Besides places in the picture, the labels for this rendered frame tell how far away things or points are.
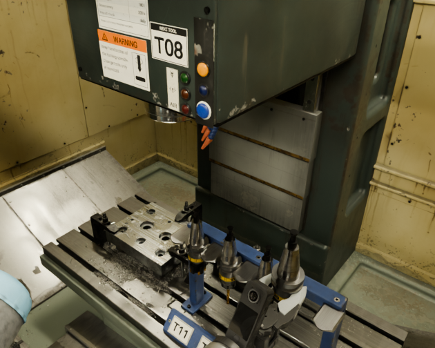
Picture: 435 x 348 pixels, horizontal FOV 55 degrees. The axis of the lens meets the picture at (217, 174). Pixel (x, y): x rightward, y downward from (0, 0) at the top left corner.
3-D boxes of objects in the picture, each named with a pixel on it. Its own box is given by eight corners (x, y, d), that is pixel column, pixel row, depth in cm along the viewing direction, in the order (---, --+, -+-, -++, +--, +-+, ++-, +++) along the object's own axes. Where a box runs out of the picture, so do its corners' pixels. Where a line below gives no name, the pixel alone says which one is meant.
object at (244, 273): (246, 286, 101) (246, 284, 100) (229, 277, 103) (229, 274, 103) (262, 271, 105) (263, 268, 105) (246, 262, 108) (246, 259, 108)
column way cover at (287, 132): (298, 237, 164) (315, 115, 137) (206, 192, 189) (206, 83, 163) (304, 230, 167) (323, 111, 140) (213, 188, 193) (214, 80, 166)
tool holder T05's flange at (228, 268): (246, 267, 107) (246, 260, 106) (227, 278, 104) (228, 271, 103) (230, 254, 111) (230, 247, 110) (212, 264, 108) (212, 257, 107)
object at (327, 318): (330, 337, 89) (331, 334, 88) (308, 324, 92) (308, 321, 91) (344, 316, 93) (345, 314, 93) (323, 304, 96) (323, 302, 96)
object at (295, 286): (308, 281, 82) (310, 271, 81) (292, 299, 78) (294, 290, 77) (281, 266, 85) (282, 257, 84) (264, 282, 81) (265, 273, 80)
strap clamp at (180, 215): (179, 242, 161) (178, 210, 153) (173, 238, 163) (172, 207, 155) (202, 225, 170) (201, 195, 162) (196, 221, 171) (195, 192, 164)
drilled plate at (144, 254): (161, 276, 140) (161, 266, 137) (107, 239, 155) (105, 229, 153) (206, 242, 155) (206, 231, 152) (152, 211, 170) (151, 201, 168)
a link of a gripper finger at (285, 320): (286, 299, 80) (252, 322, 76) (287, 293, 79) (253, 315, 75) (304, 315, 77) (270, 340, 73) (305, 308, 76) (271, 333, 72)
